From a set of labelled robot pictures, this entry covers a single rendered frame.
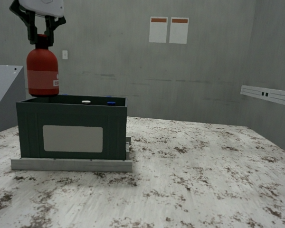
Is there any red labeled bottle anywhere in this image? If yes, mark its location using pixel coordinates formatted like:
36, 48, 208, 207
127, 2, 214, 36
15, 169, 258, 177
26, 34, 59, 97

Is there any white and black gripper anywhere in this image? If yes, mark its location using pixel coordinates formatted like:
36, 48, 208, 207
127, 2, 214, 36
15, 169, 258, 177
9, 0, 66, 47

